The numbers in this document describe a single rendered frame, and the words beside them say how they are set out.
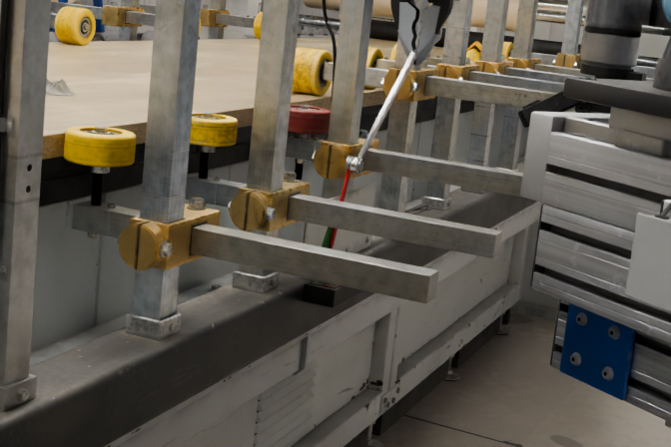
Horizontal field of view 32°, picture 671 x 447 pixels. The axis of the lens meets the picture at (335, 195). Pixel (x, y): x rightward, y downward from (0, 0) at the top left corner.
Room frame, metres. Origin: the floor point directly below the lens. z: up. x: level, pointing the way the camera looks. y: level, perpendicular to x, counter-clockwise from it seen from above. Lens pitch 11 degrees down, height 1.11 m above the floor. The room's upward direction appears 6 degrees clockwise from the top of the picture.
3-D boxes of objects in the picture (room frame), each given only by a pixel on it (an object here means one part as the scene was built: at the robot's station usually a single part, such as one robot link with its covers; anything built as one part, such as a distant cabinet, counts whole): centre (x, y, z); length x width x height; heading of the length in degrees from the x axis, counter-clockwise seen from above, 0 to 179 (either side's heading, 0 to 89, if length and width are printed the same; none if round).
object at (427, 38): (1.75, -0.12, 1.04); 0.06 x 0.03 x 0.09; 158
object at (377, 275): (1.26, 0.09, 0.80); 0.44 x 0.03 x 0.04; 68
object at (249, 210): (1.51, 0.08, 0.81); 0.14 x 0.06 x 0.05; 158
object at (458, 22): (2.18, -0.19, 0.94); 0.04 x 0.04 x 0.48; 68
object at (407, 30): (1.76, -0.09, 1.04); 0.06 x 0.03 x 0.09; 158
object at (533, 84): (2.20, -0.25, 0.95); 0.50 x 0.04 x 0.04; 68
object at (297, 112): (1.79, 0.06, 0.85); 0.08 x 0.08 x 0.11
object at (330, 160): (1.74, -0.01, 0.85); 0.14 x 0.06 x 0.05; 158
